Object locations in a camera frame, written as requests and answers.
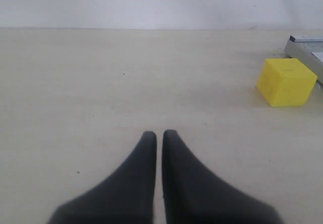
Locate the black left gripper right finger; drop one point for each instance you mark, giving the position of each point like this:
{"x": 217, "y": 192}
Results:
{"x": 193, "y": 194}

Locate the grey paper cutter base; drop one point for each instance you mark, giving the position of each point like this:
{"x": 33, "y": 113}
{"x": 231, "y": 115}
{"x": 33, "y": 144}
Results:
{"x": 307, "y": 49}

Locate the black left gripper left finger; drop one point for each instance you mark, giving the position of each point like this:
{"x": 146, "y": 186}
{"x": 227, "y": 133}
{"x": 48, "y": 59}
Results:
{"x": 126, "y": 196}

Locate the yellow cube block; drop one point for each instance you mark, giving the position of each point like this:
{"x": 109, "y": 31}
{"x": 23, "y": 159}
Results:
{"x": 285, "y": 82}

